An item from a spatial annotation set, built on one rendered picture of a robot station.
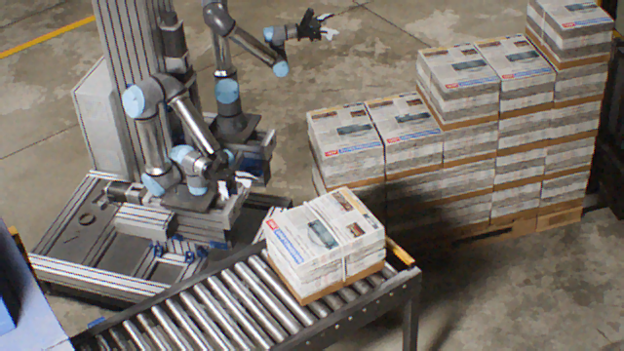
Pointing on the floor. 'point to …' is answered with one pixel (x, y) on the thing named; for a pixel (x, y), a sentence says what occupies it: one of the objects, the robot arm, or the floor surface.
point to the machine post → (58, 344)
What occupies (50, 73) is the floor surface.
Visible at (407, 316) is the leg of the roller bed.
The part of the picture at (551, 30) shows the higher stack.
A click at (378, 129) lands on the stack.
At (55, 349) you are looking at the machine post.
